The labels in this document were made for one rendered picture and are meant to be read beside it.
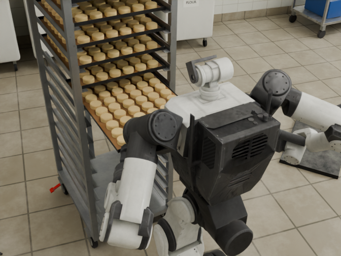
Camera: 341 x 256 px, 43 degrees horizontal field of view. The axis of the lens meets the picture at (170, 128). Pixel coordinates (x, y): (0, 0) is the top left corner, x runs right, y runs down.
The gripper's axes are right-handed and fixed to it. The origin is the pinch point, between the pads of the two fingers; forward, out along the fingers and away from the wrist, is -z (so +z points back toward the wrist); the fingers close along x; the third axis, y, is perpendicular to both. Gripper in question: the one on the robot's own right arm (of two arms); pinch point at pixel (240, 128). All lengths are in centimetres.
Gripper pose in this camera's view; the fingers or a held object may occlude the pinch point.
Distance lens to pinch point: 173.5
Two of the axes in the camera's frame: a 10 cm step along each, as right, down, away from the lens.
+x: 0.2, -8.1, -5.8
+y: -5.0, 5.0, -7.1
